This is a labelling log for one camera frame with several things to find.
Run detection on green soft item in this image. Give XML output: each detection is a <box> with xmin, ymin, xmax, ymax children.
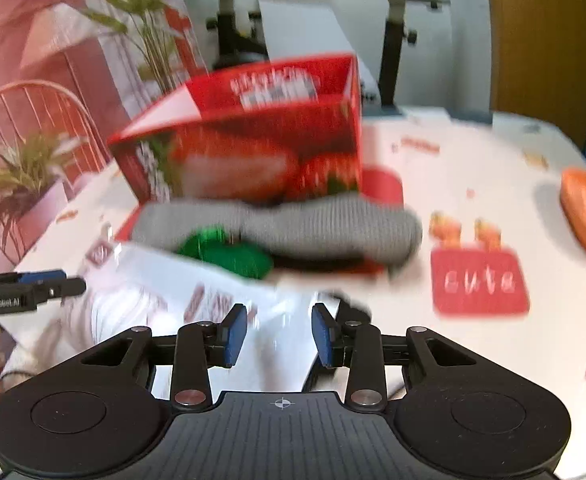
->
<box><xmin>175</xmin><ymin>225</ymin><xmax>274</xmax><ymax>281</ymax></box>

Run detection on exercise bike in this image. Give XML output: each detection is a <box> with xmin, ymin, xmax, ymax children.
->
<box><xmin>172</xmin><ymin>0</ymin><xmax>452</xmax><ymax>109</ymax></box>

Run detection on grey knitted cloth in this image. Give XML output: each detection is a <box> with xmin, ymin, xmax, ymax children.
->
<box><xmin>132</xmin><ymin>195</ymin><xmax>424</xmax><ymax>267</ymax></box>

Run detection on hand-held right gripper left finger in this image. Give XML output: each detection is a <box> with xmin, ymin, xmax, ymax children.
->
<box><xmin>80</xmin><ymin>302</ymin><xmax>257</xmax><ymax>409</ymax></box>

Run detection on wooden door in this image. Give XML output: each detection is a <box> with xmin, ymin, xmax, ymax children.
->
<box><xmin>483</xmin><ymin>0</ymin><xmax>586</xmax><ymax>152</ymax></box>

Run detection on white plastic bag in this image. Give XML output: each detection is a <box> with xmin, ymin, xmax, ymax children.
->
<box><xmin>0</xmin><ymin>242</ymin><xmax>319</xmax><ymax>397</ymax></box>

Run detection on red strawberry cardboard box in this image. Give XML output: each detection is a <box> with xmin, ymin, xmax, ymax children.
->
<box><xmin>108</xmin><ymin>53</ymin><xmax>364</xmax><ymax>207</ymax></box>

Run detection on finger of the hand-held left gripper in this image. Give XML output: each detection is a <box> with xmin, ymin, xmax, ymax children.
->
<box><xmin>33</xmin><ymin>278</ymin><xmax>87</xmax><ymax>303</ymax></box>
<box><xmin>17</xmin><ymin>269</ymin><xmax>68</xmax><ymax>286</ymax></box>

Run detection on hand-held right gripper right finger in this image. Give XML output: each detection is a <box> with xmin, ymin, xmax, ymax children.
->
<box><xmin>311</xmin><ymin>302</ymin><xmax>479</xmax><ymax>409</ymax></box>

